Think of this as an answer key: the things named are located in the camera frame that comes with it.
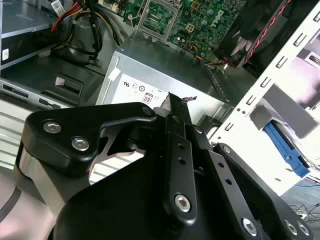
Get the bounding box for hard disk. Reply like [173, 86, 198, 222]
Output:
[263, 121, 312, 179]

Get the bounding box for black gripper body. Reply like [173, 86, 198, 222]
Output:
[53, 118, 261, 240]

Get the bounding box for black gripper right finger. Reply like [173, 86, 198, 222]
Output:
[186, 107, 315, 240]

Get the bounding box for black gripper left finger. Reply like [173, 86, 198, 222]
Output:
[13, 91, 200, 224]

